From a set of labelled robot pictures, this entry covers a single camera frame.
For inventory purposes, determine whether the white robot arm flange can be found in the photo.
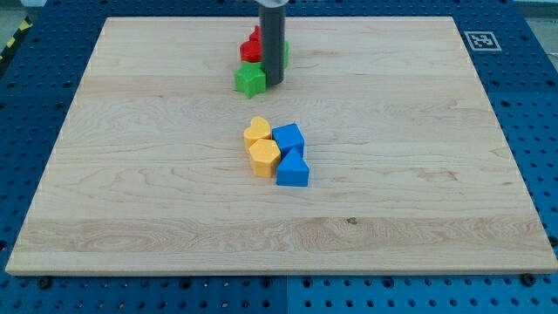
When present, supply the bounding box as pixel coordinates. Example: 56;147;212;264
256;0;289;8

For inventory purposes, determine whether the yellow hexagon block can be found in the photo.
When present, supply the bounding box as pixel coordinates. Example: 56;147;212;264
248;139;281;178

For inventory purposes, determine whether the blue triangle block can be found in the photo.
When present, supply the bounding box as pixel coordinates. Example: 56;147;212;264
276;149;310;187

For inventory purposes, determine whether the blue cube block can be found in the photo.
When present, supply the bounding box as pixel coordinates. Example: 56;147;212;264
272;124;305;158

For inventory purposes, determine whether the yellow heart block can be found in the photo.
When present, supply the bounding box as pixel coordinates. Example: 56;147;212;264
243;116;272;151

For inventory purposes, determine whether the green star block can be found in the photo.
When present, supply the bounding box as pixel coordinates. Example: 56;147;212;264
235;61;267;99

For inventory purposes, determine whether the wooden board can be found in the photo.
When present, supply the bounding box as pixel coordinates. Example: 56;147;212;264
6;17;557;276

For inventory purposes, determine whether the red block front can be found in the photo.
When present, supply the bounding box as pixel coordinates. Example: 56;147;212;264
239;40;262;63

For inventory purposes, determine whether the green block behind rod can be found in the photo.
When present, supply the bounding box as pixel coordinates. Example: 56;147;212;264
284;41;289;68

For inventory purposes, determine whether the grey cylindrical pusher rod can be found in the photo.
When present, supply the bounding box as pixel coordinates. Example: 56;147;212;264
258;4;286;85

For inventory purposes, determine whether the white fiducial marker tag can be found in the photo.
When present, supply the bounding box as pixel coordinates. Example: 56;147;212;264
464;31;501;51

